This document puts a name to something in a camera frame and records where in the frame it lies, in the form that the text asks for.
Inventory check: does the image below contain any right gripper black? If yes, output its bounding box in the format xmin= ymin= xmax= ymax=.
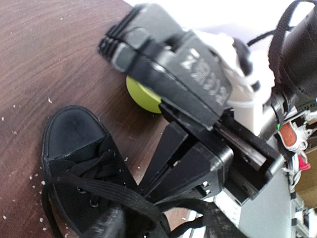
xmin=138 ymin=103 xmax=284 ymax=205

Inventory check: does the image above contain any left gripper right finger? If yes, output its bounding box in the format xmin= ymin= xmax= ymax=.
xmin=203 ymin=208 xmax=247 ymax=238

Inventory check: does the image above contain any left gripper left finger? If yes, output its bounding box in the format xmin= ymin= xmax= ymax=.
xmin=86 ymin=207 xmax=125 ymax=238

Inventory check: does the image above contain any upturned shoe orange sole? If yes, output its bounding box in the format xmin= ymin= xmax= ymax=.
xmin=42 ymin=106 xmax=211 ymax=238

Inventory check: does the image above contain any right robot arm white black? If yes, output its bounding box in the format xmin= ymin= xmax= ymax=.
xmin=133 ymin=2 xmax=317 ymax=202

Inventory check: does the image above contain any lime green bowl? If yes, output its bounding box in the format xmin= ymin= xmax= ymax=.
xmin=126 ymin=76 xmax=161 ymax=114

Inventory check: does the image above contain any front aluminium rail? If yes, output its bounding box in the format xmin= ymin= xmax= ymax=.
xmin=182 ymin=190 xmax=242 ymax=238

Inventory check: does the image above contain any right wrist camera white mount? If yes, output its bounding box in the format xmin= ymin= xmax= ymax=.
xmin=98 ymin=3 xmax=274 ymax=135

